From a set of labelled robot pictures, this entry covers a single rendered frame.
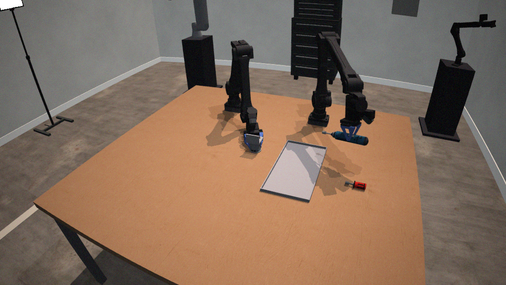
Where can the dark blue electric nut driver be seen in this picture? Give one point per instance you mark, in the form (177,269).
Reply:
(361,140)

